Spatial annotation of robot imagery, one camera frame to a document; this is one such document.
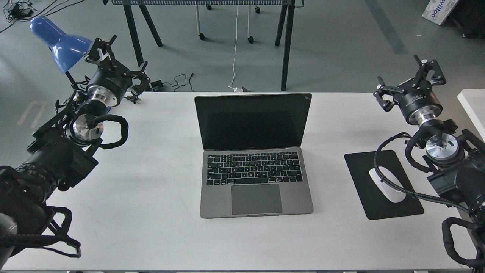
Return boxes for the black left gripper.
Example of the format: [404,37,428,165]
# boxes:
[84,35,151,107]

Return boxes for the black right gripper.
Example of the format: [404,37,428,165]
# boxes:
[374,54,447,126]

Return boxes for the grey laptop computer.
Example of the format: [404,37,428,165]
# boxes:
[194,93,314,219]

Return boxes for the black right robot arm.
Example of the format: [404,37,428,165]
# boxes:
[373,55,485,273]

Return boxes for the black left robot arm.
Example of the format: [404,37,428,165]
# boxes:
[1,36,150,264]

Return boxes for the blue desk lamp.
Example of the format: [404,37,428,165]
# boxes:
[30,17,92,86]

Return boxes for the white side table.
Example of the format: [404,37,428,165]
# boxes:
[457,89,485,138]

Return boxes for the white cardboard box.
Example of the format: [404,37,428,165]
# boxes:
[421,0,459,25]

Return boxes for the white rolling cart legs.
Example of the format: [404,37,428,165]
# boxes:
[195,3,262,44]

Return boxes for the white computer mouse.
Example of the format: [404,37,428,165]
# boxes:
[369,166,406,203]

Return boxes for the black mouse pad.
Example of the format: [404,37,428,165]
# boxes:
[344,150,424,220]

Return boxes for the black power adapter cable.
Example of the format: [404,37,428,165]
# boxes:
[150,73,196,93]

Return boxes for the black cable bundle floor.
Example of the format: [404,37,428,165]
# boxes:
[1,0,84,33]

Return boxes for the white hanging cable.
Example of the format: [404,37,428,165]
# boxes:
[228,5,251,93]

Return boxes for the black frame background table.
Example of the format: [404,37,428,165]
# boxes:
[102,0,304,91]

